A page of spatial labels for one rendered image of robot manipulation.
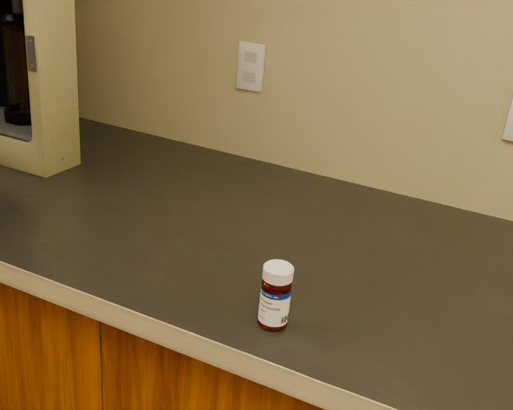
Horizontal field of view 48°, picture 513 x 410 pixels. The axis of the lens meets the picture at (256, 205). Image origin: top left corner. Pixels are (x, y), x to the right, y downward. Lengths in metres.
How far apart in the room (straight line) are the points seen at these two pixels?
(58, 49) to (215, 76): 0.42
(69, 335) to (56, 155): 0.45
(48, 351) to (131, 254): 0.22
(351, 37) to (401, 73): 0.14
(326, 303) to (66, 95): 0.73
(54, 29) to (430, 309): 0.88
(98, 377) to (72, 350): 0.06
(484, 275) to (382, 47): 0.55
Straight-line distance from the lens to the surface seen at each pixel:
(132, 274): 0.95
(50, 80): 1.28
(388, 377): 0.80
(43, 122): 1.28
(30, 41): 1.25
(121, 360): 0.98
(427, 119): 1.35
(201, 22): 1.51
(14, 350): 1.15
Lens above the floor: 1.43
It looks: 24 degrees down
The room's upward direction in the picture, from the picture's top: 5 degrees clockwise
